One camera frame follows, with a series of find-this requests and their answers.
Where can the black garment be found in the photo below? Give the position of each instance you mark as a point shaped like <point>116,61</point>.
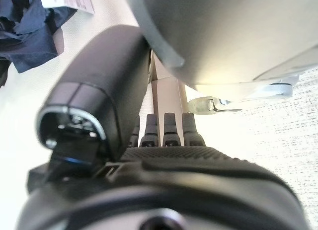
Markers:
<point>3,73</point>

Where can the navy blue garment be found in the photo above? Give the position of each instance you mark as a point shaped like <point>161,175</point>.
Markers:
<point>29,36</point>

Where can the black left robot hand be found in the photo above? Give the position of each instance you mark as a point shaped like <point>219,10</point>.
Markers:
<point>174,190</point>

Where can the white paper clothing tag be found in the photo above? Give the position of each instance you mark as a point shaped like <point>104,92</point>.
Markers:
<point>69,0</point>

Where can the long grey striped rug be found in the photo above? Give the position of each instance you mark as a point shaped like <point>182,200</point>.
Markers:
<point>273,140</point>

